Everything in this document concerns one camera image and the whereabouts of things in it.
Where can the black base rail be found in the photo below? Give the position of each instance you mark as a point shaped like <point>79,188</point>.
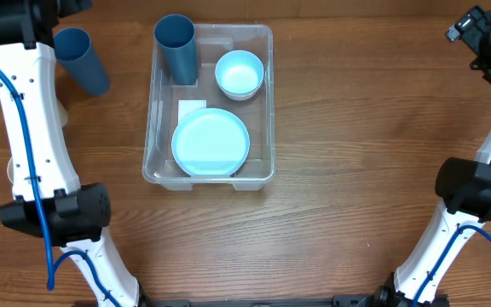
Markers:
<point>335,301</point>

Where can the clear plastic storage bin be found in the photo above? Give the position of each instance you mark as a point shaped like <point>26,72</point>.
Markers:
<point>257,113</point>

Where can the grey bowl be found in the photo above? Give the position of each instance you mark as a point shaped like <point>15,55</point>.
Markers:
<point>239,97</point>

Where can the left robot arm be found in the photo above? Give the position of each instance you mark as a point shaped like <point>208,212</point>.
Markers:
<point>49,201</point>

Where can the light blue bowl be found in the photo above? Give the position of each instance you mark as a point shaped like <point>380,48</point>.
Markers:
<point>239,71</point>

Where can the white label in bin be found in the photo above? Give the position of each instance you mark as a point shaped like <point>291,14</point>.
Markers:
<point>186,107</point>

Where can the cream cup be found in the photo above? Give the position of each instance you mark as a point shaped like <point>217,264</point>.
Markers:
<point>63,113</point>
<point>10,170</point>

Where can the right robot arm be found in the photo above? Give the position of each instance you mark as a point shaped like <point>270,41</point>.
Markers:
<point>463,187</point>

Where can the dark blue cup front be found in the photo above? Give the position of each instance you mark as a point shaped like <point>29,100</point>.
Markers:
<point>175,35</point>

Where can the dark blue cup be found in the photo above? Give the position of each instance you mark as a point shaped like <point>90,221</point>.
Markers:
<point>75,51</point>
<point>175,35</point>

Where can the light blue plate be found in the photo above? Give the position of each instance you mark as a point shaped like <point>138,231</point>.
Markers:
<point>210,142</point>

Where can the cream cup front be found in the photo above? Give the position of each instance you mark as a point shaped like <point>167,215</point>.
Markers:
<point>10,170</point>

